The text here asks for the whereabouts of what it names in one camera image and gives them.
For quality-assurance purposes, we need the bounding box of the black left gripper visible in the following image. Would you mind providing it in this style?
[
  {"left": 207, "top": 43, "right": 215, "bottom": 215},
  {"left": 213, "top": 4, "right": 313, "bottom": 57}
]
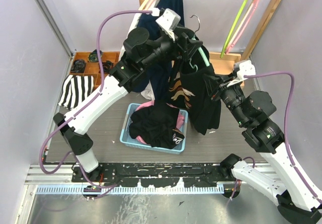
[{"left": 141, "top": 27, "right": 204, "bottom": 71}]

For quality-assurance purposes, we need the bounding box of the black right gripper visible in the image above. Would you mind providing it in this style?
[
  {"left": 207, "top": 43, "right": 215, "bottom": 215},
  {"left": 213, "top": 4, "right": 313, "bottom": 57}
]
[{"left": 202, "top": 71, "right": 249, "bottom": 126}]

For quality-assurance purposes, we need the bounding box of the mint green hanger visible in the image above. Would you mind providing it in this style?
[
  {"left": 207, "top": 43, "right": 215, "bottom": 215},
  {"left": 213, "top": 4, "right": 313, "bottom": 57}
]
[{"left": 189, "top": 15, "right": 210, "bottom": 72}]

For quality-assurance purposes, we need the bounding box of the navy blue t shirt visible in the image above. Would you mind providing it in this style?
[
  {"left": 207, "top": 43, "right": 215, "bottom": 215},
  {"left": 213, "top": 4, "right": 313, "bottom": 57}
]
[{"left": 130, "top": 0, "right": 186, "bottom": 101}]

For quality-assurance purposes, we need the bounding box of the pink t shirt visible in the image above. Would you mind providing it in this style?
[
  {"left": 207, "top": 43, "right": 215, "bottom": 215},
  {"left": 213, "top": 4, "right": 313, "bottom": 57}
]
[{"left": 133, "top": 102, "right": 187, "bottom": 145}]

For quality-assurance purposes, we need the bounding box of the black printed t shirt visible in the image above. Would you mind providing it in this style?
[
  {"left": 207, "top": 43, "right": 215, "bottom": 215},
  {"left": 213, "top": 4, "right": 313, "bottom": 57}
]
[{"left": 128, "top": 100, "right": 186, "bottom": 150}]

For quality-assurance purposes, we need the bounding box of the lime green hanger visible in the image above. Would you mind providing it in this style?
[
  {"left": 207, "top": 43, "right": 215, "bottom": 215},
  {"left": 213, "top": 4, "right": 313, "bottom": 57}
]
[{"left": 219, "top": 0, "right": 259, "bottom": 58}]

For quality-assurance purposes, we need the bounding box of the pink plastic hanger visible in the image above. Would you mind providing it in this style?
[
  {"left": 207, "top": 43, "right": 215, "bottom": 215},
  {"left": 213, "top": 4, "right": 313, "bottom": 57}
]
[{"left": 225, "top": 0, "right": 265, "bottom": 55}]

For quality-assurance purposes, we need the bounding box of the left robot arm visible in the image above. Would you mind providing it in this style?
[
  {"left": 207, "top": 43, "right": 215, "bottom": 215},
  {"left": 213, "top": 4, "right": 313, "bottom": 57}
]
[{"left": 53, "top": 26, "right": 203, "bottom": 182}]

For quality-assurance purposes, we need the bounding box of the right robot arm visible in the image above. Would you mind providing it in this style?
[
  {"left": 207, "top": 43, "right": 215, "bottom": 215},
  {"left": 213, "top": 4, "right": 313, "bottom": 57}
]
[{"left": 203, "top": 74, "right": 321, "bottom": 223}]

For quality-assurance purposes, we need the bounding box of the white t shirt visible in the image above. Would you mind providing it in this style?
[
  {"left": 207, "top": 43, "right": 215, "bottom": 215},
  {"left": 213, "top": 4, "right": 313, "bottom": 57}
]
[{"left": 128, "top": 13, "right": 155, "bottom": 100}]

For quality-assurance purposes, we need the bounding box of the dark rolled item in tray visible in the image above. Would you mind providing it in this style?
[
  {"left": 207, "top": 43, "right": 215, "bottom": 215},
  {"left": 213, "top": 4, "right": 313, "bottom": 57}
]
[
  {"left": 70, "top": 59, "right": 86, "bottom": 73},
  {"left": 103, "top": 60, "right": 114, "bottom": 73},
  {"left": 88, "top": 49, "right": 99, "bottom": 62}
]

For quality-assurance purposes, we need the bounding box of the brown wooden compartment tray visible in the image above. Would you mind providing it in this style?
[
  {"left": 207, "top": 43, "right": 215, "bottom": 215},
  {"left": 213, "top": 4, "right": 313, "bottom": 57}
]
[{"left": 69, "top": 51, "right": 120, "bottom": 90}]

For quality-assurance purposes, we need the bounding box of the light blue plastic basket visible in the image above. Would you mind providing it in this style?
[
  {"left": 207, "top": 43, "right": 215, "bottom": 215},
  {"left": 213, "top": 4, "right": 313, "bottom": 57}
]
[{"left": 119, "top": 103, "right": 186, "bottom": 155}]

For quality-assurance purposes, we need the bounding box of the black white striped cloth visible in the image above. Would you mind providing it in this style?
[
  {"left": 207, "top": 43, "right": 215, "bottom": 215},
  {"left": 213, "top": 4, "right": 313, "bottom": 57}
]
[{"left": 58, "top": 74, "right": 94, "bottom": 110}]

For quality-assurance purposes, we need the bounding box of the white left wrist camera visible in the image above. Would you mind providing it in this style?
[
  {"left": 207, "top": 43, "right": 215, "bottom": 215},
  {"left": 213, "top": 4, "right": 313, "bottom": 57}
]
[{"left": 151, "top": 8, "right": 181, "bottom": 42}]

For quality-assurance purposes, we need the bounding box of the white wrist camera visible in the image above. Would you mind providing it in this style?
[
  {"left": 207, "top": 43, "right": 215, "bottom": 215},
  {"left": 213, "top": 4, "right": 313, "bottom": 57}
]
[
  {"left": 227, "top": 59, "right": 256, "bottom": 87},
  {"left": 151, "top": 8, "right": 181, "bottom": 42}
]

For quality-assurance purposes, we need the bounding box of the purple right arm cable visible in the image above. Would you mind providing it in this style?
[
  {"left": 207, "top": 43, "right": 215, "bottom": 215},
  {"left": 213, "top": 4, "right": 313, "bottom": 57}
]
[{"left": 226, "top": 70, "right": 322, "bottom": 204}]

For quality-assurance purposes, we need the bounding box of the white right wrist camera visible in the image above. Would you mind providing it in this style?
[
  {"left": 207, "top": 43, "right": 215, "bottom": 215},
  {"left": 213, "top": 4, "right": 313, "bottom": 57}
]
[{"left": 227, "top": 59, "right": 256, "bottom": 87}]

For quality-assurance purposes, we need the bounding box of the wooden clothes rack frame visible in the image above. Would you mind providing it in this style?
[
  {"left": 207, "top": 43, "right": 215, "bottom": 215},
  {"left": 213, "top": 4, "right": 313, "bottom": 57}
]
[{"left": 137, "top": 0, "right": 292, "bottom": 89}]

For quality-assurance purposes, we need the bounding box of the white slotted cable duct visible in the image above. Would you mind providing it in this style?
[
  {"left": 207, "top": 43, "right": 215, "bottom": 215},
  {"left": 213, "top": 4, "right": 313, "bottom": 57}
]
[{"left": 36, "top": 182, "right": 224, "bottom": 195}]

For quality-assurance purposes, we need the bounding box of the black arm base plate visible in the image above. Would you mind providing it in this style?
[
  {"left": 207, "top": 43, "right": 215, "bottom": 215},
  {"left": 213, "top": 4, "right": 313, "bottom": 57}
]
[{"left": 87, "top": 163, "right": 235, "bottom": 188}]

